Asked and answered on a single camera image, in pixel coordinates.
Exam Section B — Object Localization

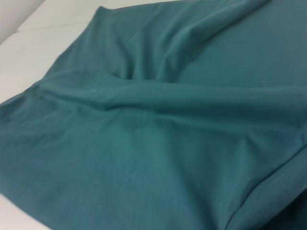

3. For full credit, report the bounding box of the teal t-shirt with FREE print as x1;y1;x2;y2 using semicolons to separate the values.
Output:
0;0;307;230

